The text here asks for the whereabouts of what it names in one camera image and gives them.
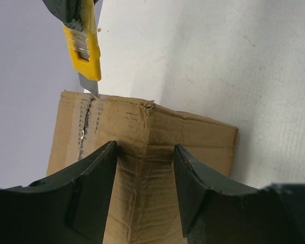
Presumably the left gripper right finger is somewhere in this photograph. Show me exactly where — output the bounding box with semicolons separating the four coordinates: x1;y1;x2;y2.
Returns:
174;144;305;243

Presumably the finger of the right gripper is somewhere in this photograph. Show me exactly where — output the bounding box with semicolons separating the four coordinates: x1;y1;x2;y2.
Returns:
42;0;82;24

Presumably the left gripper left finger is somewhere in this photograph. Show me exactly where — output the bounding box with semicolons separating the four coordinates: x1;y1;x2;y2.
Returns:
0;141;117;243

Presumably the yellow utility knife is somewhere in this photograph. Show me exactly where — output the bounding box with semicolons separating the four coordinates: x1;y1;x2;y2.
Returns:
63;1;102;97

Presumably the brown cardboard express box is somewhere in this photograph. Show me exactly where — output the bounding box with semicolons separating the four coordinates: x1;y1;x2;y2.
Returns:
47;91;238;243

